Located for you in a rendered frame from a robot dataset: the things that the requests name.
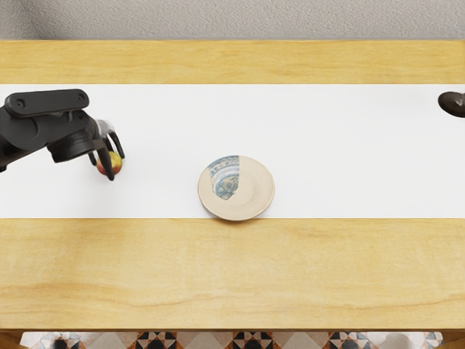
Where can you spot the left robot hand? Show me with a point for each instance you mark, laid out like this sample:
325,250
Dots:
104,127

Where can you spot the red and yellow apple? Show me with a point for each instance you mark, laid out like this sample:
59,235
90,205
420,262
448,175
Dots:
115,162

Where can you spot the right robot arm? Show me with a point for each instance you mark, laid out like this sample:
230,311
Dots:
453,104

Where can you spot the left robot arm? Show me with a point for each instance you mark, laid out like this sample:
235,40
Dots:
40,127

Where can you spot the beige plate with blue pattern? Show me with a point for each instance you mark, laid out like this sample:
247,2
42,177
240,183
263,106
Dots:
250,189

